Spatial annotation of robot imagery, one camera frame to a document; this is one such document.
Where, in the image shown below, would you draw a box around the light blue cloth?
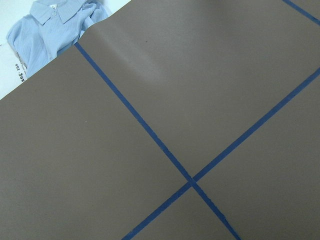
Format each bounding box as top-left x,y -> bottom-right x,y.
6,0 -> 108,78

